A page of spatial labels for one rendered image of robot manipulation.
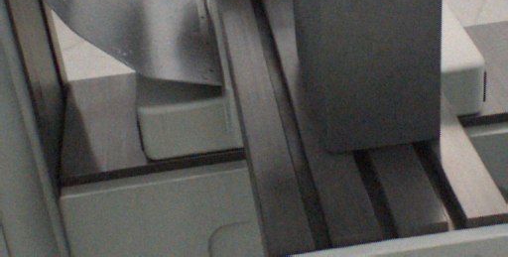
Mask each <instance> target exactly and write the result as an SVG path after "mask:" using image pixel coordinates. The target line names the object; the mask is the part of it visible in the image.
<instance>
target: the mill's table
mask: <svg viewBox="0 0 508 257"><path fill-rule="evenodd" d="M215 4H216V8H217V12H218V17H219V22H220V27H221V31H222V36H223V41H224V49H225V53H226V58H227V63H228V67H229V72H230V76H231V81H232V90H233V95H234V99H235V104H236V109H237V113H238V117H239V127H240V131H241V136H242V141H243V146H244V150H245V154H246V164H247V168H248V173H249V177H250V183H251V187H252V191H253V199H254V205H255V209H256V214H257V218H258V223H259V232H260V237H261V242H262V247H263V251H264V256H265V257H508V205H507V204H506V202H505V200H504V196H502V194H501V192H500V190H499V188H498V187H497V186H496V185H495V183H494V181H493V180H492V178H491V177H490V175H489V172H488V170H487V169H486V167H485V166H484V164H483V162H482V160H481V159H480V158H479V156H478V154H477V152H476V150H475V148H474V146H473V144H472V142H470V140H469V138H468V136H467V134H465V132H464V128H463V127H462V126H461V124H460V122H459V120H458V119H457V118H456V116H455V114H454V111H453V110H452V108H451V106H450V104H449V103H448V102H447V100H446V98H445V95H444V93H443V91H442V117H441V136H440V137H439V139H435V140H422V141H416V142H411V143H404V144H398V145H392V146H386V147H381V146H380V147H374V148H368V149H362V150H356V151H349V152H344V153H329V152H328V151H327V148H326V143H325V141H324V138H323V136H322V133H321V130H320V127H319V124H318V117H317V115H316V111H315V109H314V106H313V103H312V98H311V96H310V93H309V89H308V87H307V84H306V81H305V76H304V74H303V71H302V67H301V65H300V62H299V59H298V50H297V39H296V29H295V17H294V6H293V0H215Z"/></svg>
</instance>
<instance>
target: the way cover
mask: <svg viewBox="0 0 508 257"><path fill-rule="evenodd" d="M153 1H154V2H152V1H150V0H136V2H135V0H127V1H126V0H121V2H122V3H120V0H74V1H73V0H44V2H46V3H47V4H48V5H49V6H50V8H51V9H52V10H53V11H54V12H55V13H56V14H57V15H58V17H59V18H60V19H61V20H62V22H63V23H65V24H66V25H67V26H68V27H69V28H70V29H71V30H72V32H73V33H76V34H77V35H78V36H80V37H81V38H83V39H84V40H86V41H87V42H88V43H91V44H93V45H94V46H96V47H98V48H99V49H100V50H101V51H103V52H105V53H108V54H109V55H111V56H112V57H113V58H115V59H116V60H118V61H120V62H122V63H123V64H126V65H127V66H129V67H130V68H131V69H132V70H136V71H137V72H139V73H141V75H143V76H145V77H148V78H151V79H159V80H168V81H178V82H188V83H198V84H208V85H217V86H222V80H221V75H220V71H219V65H218V60H217V55H216V45H215V40H214V34H213V31H212V26H211V20H210V15H209V11H208V6H206V5H207V0H164V1H163V0H153ZM190 1H193V2H190ZM56 3H58V4H56ZM81 3H83V4H81ZM124 3H125V4H124ZM131 4H133V5H134V6H135V7H134V6H133V5H131ZM194 4H195V5H194ZM70 5H71V6H70ZM120 5H122V7H123V8H121V7H120ZM140 5H142V6H143V8H142V7H141V6H140ZM177 5H178V6H177ZM176 6H177V7H176ZM183 6H184V7H186V8H184V7H183ZM76 7H78V8H76ZM84 7H85V8H84ZM70 8H71V9H70ZM96 9H97V10H96ZM106 9H107V10H106ZM161 9H163V10H161ZM175 9H178V10H175ZM181 9H182V10H181ZM88 10H89V11H88ZM92 10H93V11H92ZM140 10H141V11H140ZM175 11H176V12H175ZM88 12H89V13H88ZM115 12H116V13H115ZM147 12H149V13H147ZM161 12H162V13H161ZM138 13H140V14H138ZM141 13H142V14H141ZM143 13H144V14H143ZM165 14H166V15H165ZM105 15H106V16H105ZM144 15H145V16H146V17H144ZM156 15H157V16H156ZM171 16H173V18H171ZM85 17H87V18H88V19H87V18H85ZM92 17H93V18H92ZM120 17H121V18H122V20H121V18H120ZM203 17H206V18H203ZM74 18H75V19H74ZM91 18H92V20H91ZM103 18H104V19H103ZM116 18H117V19H116ZM135 19H136V20H135ZM142 19H143V20H142ZM80 20H81V21H80ZM136 21H137V22H136ZM146 21H147V22H146ZM152 21H153V22H152ZM173 21H174V22H173ZM202 21H203V22H202ZM75 22H77V24H76V23H75ZM109 22H112V24H111V23H109ZM132 22H133V23H132ZM91 23H92V25H91ZM107 23H108V24H110V25H107ZM164 23H165V24H164ZM81 24H82V25H81ZM136 24H137V25H136ZM176 24H177V25H176ZM94 25H95V26H94ZM129 25H130V26H129ZM122 26H123V27H124V29H125V30H126V31H127V32H126V31H123V28H122ZM144 26H145V27H147V28H144ZM189 26H190V27H189ZM160 28H161V29H160ZM196 28H197V29H196ZM89 29H91V30H89ZM138 29H139V30H138ZM92 30H93V31H92ZM100 30H101V31H102V32H101V31H100ZM117 30H118V31H117ZM132 30H133V32H132ZM164 30H166V31H164ZM202 30H203V31H202ZM181 31H182V32H181ZM184 31H186V33H184ZM159 32H161V33H159ZM118 33H119V34H118ZM106 35H107V36H106ZM143 35H145V36H143ZM167 35H168V36H167ZM197 35H202V36H197ZM136 36H137V37H138V38H139V39H138V38H137V37H136ZM100 37H101V39H100ZM107 37H108V39H107ZM119 37H120V39H119ZM211 37H213V38H211ZM97 38H98V39H99V40H97ZM166 38H168V40H166ZM156 39H158V40H156ZM179 39H182V40H181V41H180V40H179ZM108 40H111V41H108ZM202 40H204V41H202ZM100 42H102V43H100ZM134 42H135V44H136V45H135V44H134ZM168 42H169V44H168ZM185 42H186V43H185ZM140 43H141V44H140ZM152 44H153V45H154V46H152ZM155 44H156V45H155ZM181 44H182V45H181ZM201 44H202V45H204V47H203V46H202V45H201ZM126 45H128V46H126ZM135 46H136V47H135ZM178 46H179V48H181V49H178ZM112 47H113V48H116V49H117V50H116V49H112ZM141 47H142V48H143V50H142V49H141ZM153 47H154V48H153ZM127 48H129V49H127ZM144 48H145V49H146V48H148V49H150V50H148V49H146V50H147V51H146V50H145V49H144ZM119 49H120V51H119ZM175 50H176V51H175ZM185 50H186V51H185ZM130 51H131V52H132V53H131V52H130ZM157 51H159V52H158V53H157ZM170 51H171V52H170ZM129 52H130V53H129ZM119 53H120V54H119ZM124 54H126V55H124ZM193 54H194V55H193ZM156 55H157V56H156ZM150 56H151V57H150ZM199 56H200V57H199ZM176 57H177V58H176ZM177 59H179V61H178V60H177ZM204 59H205V60H204ZM131 60H132V61H131ZM206 60H207V61H206ZM190 61H192V62H193V63H191V62H190ZM145 64H146V65H145ZM159 65H160V66H159ZM162 65H163V66H162ZM180 67H181V69H180V70H178V68H180ZM214 68H216V69H214ZM172 69H173V70H172ZM200 69H201V70H202V71H201V70H200ZM188 73H191V74H188ZM204 74H205V75H206V76H208V78H207V77H205V76H204Z"/></svg>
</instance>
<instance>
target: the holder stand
mask: <svg viewBox="0 0 508 257"><path fill-rule="evenodd" d="M442 1H443V0H293V6H294V17H295V29H296V39H297V50H298V59H299V62H300V65H301V67H302V71H303V74H304V76H305V81H306V84H307V87H308V89H309V93H310V96H311V98H312V103H313V106H314V109H315V111H316V115H317V119H318V124H319V127H320V130H321V133H322V136H323V138H324V141H325V143H326V148H327V151H328V152H329V153H344V152H349V151H356V150H362V149H368V148H374V147H380V146H381V147H386V146H392V145H398V144H404V143H411V142H416V141H422V140H435V139H439V137H440V136H441V117H442Z"/></svg>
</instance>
